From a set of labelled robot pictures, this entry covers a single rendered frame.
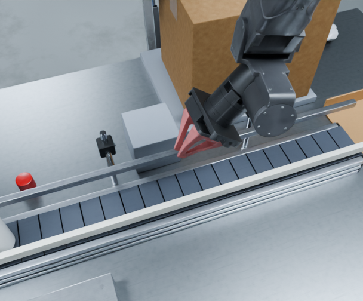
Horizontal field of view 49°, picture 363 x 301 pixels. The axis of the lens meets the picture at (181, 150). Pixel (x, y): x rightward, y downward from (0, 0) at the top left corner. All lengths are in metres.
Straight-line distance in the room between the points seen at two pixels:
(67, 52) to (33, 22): 0.39
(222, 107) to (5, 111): 0.61
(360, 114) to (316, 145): 0.20
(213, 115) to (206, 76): 0.23
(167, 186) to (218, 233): 0.13
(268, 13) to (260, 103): 0.11
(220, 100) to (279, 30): 0.14
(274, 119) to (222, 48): 0.29
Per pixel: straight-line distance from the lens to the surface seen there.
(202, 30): 0.75
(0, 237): 0.73
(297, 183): 0.83
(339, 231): 0.85
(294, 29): 0.53
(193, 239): 0.79
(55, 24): 2.78
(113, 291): 0.71
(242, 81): 0.58
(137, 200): 0.77
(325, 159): 0.83
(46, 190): 0.72
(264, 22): 0.50
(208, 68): 0.81
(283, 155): 0.85
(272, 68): 0.56
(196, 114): 0.61
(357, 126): 1.02
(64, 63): 2.47
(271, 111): 0.52
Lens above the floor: 1.55
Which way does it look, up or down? 53 degrees down
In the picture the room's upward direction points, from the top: straight up
